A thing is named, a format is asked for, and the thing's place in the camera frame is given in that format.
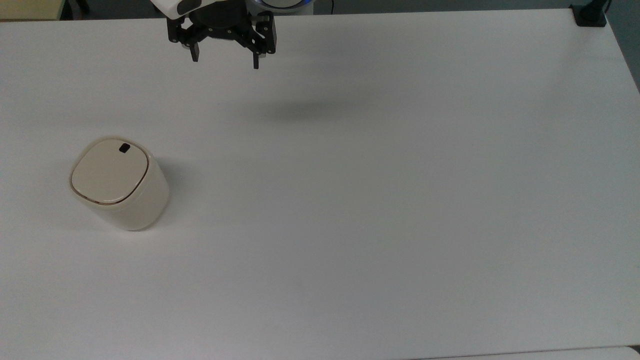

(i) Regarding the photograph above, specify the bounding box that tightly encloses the yellow wooden board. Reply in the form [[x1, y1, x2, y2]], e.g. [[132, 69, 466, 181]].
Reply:
[[0, 0, 67, 22]]

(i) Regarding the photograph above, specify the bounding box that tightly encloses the black camera stand clamp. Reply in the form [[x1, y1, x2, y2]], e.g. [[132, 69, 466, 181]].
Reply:
[[570, 0, 614, 28]]

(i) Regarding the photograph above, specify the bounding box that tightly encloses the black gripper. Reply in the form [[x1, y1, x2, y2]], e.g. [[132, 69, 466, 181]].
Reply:
[[167, 0, 277, 70]]

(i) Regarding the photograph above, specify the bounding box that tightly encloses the cream trash bin with lid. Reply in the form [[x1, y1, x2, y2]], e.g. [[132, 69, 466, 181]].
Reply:
[[68, 136, 171, 232]]

